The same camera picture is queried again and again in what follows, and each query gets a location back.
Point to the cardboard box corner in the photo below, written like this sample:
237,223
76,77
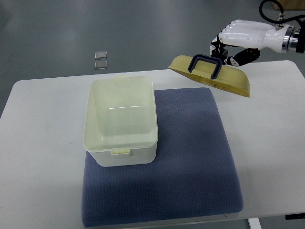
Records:
292,4

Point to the yellow storage box lid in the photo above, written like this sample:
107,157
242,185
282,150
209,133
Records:
211,72

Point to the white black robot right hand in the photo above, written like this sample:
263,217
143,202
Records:
240,42

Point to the white storage box base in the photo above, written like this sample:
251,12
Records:
121,122

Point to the upper metal floor socket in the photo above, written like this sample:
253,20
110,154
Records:
100,55

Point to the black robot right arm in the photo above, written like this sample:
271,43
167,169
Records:
292,29

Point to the black table edge bracket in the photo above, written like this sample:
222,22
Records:
295,216

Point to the blue fabric cushion mat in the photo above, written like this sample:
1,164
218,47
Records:
193,174

